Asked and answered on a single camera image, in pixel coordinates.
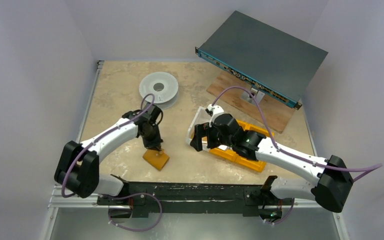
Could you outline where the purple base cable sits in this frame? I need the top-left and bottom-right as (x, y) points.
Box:
(263, 198), (296, 226)
(107, 192), (163, 233)

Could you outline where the yellow plastic bin right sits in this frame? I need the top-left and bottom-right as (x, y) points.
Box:
(232, 120), (270, 172)

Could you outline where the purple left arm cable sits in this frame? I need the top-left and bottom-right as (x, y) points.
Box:
(61, 93), (156, 199)

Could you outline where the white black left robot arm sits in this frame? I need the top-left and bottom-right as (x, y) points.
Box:
(54, 104), (169, 205)

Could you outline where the yellow plastic bin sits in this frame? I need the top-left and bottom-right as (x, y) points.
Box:
(209, 147), (240, 163)
(232, 120), (270, 172)

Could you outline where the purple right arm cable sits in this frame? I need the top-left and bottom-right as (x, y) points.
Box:
(210, 86), (383, 183)

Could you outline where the yellow plastic bin middle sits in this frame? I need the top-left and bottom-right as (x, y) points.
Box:
(209, 147), (240, 163)

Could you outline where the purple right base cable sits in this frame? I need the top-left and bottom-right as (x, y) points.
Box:
(263, 198), (296, 226)

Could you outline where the aluminium frame rail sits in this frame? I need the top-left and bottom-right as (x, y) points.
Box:
(39, 60), (105, 240)

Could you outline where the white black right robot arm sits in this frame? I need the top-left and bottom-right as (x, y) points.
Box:
(186, 105), (354, 213)

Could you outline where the blue grey network switch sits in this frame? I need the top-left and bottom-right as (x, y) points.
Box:
(195, 10), (328, 110)

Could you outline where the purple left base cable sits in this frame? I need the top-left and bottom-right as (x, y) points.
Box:
(107, 192), (163, 233)

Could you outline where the grey metal stand bracket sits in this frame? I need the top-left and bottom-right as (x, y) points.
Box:
(240, 85), (265, 106)

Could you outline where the white filament spool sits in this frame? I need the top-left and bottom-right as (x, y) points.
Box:
(138, 71), (179, 110)

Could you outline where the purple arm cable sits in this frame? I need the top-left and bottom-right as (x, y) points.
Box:
(61, 93), (156, 199)
(210, 86), (383, 183)

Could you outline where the white plastic bin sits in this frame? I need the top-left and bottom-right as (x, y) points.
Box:
(185, 106), (211, 146)

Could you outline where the brown wooden board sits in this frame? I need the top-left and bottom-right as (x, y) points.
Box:
(206, 71), (295, 133)

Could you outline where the yellow leather card holder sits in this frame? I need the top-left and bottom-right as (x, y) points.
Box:
(142, 149), (170, 171)

